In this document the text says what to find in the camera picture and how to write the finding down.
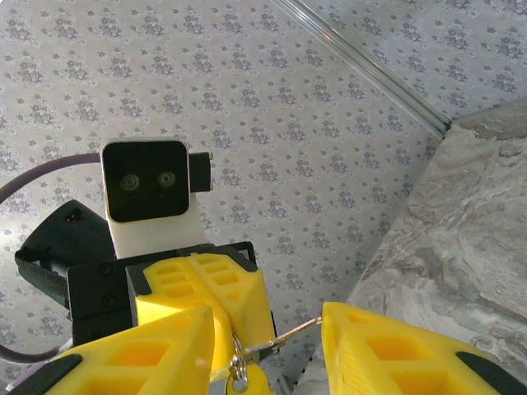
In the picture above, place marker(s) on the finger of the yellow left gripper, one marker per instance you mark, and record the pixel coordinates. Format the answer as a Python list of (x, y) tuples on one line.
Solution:
[(173, 300), (243, 296)]

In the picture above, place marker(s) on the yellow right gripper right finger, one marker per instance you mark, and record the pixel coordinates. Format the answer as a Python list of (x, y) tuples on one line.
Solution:
[(391, 358)]

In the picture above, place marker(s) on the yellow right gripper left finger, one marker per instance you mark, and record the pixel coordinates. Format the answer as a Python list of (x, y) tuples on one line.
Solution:
[(136, 362)]

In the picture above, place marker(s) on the silver key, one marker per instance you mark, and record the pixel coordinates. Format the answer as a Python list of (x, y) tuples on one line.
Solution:
[(288, 334)]

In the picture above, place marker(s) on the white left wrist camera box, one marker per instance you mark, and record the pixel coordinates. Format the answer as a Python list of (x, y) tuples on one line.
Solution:
[(144, 181)]

